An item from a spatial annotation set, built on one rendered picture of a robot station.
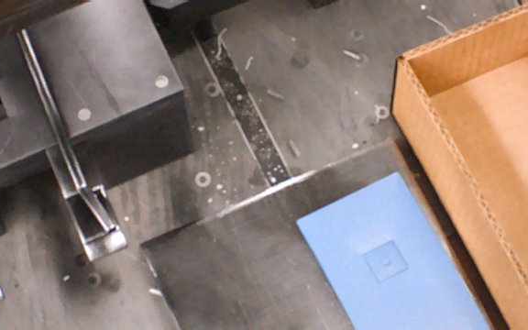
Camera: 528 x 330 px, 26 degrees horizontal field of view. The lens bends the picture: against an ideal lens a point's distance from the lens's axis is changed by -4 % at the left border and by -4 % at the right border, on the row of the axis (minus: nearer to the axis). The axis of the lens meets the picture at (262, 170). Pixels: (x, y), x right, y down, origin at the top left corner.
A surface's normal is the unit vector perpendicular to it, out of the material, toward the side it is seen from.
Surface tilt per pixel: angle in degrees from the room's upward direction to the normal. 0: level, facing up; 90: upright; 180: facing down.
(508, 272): 90
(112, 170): 90
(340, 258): 0
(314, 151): 0
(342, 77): 0
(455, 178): 90
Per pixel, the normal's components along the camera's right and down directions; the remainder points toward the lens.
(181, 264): -0.04, -0.42
